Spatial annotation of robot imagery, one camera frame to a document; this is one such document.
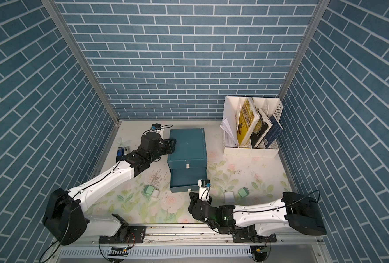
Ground dark blue book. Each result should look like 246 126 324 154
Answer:
263 115 283 149

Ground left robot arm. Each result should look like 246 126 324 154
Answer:
42 131 177 246

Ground metal base rail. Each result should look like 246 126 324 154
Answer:
59 223 323 247

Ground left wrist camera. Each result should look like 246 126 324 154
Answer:
151 123 161 131

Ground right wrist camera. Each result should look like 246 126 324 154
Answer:
198 179 211 188

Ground yellow book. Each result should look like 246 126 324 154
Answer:
237 98 260 146

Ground blue stapler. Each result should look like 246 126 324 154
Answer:
116 147 124 163

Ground black Moon and Sixpence book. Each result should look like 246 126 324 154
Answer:
250 108 272 148

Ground white paper stack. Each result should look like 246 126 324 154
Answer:
220 118 238 148

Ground white square plug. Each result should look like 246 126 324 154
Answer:
224 192 235 205

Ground white vent grille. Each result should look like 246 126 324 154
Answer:
59 245 251 260

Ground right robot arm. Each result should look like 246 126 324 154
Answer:
188 189 327 243

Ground teal drawer cabinet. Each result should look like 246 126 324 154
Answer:
167 128 208 193

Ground green plug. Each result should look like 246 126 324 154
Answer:
142 185 155 199
237 187 249 198

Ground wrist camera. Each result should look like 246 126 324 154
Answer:
151 123 161 131
198 179 211 188

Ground white plastic file organizer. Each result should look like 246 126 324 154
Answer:
220 96 283 158

